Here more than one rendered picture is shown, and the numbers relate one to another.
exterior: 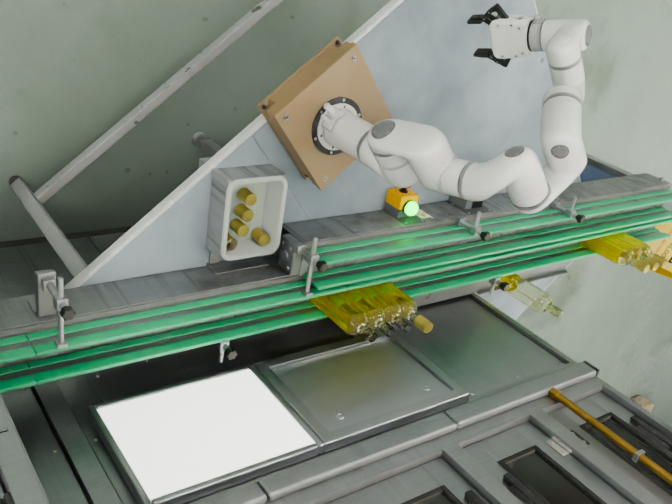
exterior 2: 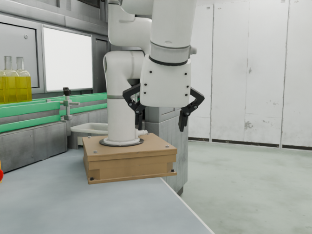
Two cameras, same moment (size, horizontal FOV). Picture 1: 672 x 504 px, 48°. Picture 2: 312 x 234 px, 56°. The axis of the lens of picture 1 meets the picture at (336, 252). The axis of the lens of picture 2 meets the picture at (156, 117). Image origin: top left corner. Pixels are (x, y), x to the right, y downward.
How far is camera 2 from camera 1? 241 cm
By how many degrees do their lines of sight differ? 105
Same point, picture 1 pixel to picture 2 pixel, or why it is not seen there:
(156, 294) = (100, 115)
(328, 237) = (51, 126)
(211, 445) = (72, 49)
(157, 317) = (99, 102)
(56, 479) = (98, 65)
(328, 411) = (29, 42)
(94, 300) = not seen: hidden behind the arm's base
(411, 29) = (152, 208)
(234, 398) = (58, 72)
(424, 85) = (74, 213)
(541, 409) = not seen: outside the picture
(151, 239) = not seen: hidden behind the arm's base
